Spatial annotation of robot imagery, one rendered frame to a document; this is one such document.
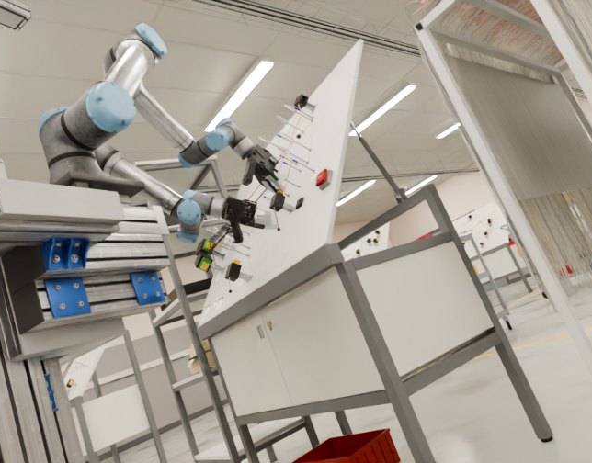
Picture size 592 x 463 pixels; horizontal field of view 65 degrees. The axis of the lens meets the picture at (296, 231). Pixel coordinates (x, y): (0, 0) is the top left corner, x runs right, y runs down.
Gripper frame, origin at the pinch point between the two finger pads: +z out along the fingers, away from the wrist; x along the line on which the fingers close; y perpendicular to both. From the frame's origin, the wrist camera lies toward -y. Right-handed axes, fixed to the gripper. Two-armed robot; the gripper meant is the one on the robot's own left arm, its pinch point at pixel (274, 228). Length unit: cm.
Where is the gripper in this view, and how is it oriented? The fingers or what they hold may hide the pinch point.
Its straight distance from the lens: 176.3
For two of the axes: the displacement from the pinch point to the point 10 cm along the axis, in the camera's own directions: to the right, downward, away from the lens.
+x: 0.2, -2.8, 9.6
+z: 9.6, 2.6, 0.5
